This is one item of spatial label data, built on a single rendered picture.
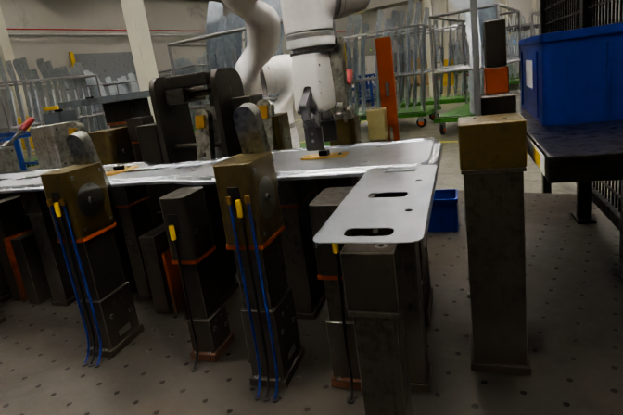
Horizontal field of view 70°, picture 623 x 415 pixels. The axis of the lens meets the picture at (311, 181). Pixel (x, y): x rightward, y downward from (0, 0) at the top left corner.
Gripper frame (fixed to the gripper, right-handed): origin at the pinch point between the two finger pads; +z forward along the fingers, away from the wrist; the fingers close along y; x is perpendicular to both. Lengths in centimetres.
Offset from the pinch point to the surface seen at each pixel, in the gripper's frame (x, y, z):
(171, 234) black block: -19.7, 21.3, 9.8
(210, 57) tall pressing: -281, -455, -52
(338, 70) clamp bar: 0.5, -15.3, -11.7
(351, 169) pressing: 7.6, 10.9, 3.5
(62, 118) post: -92, -31, -9
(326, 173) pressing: 3.7, 11.8, 3.7
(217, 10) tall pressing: -272, -477, -111
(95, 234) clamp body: -37.6, 18.7, 10.7
